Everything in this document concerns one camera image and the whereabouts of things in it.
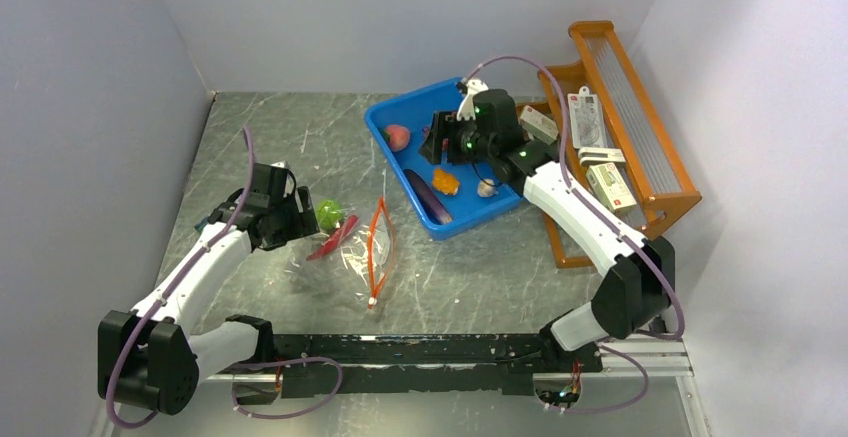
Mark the clear blister pack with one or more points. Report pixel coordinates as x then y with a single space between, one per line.
586 119

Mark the marker pen pack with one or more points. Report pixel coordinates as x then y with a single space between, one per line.
201 225

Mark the white flat box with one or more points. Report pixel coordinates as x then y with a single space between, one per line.
589 156

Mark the orange wooden rack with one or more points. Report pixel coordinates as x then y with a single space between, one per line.
657 176

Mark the white green small box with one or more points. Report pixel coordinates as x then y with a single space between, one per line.
538 126

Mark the black aluminium base frame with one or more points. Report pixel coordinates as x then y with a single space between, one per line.
513 364

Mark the white red large box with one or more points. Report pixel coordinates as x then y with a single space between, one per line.
610 189

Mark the green fake pepper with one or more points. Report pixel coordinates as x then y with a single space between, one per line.
329 215

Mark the pink fake peach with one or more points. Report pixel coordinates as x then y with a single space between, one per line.
397 137

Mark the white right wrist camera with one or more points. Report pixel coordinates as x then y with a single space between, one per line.
469 88

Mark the blue plastic bin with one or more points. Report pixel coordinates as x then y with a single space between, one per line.
414 110

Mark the red fake chili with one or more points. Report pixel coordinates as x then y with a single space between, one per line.
336 238

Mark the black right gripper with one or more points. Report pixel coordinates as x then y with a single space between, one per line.
444 126

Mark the clear zip bag red seal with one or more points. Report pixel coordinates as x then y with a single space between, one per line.
359 270

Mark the orange fake carrot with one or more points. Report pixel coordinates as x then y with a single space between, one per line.
445 182

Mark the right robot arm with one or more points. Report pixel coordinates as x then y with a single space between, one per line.
637 272

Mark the purple fake eggplant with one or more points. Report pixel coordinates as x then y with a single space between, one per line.
431 204

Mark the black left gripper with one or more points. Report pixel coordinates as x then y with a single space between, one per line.
304 223

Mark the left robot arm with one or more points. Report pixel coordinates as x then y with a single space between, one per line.
179 301

